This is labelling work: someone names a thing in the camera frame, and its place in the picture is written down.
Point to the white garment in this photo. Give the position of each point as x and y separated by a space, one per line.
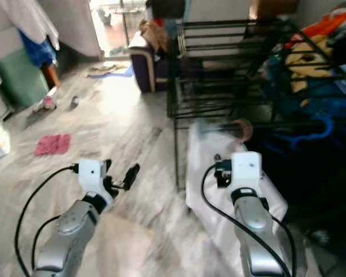
207 179

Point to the pink plastic hanger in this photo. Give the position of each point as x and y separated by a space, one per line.
249 131

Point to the blue plastic hanger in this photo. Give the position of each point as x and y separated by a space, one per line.
317 135

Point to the pink floor cloth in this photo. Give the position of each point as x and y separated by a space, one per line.
53 144

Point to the black metal drying rack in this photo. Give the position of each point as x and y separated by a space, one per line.
271 124

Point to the small metal can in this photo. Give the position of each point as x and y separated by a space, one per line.
74 101

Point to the pink white toy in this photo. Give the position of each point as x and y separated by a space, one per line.
50 101

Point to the blue door mat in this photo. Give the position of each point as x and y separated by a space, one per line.
122 74

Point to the black hanging garment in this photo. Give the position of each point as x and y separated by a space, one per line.
323 184

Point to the beige rag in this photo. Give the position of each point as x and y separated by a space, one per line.
106 68

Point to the purple sofa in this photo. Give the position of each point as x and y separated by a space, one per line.
144 72

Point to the brown wooden board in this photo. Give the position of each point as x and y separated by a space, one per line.
52 75

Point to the yellow garment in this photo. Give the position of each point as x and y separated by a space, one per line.
305 60

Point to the blue laundry basket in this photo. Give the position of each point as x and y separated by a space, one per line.
334 95

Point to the blue hanging cloth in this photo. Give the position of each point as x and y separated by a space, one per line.
40 52

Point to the brown garment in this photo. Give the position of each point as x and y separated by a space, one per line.
154 36

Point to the glass sliding door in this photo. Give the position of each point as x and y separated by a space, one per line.
115 26

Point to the white storage box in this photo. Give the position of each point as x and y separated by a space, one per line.
3 43

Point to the white hanging cloth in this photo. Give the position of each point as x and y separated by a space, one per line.
32 20

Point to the plain orange cloth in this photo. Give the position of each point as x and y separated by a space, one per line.
328 24

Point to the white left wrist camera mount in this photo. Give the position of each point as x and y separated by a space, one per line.
92 176

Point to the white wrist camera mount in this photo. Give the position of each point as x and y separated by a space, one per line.
92 176
247 168

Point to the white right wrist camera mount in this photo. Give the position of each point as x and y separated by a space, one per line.
247 168

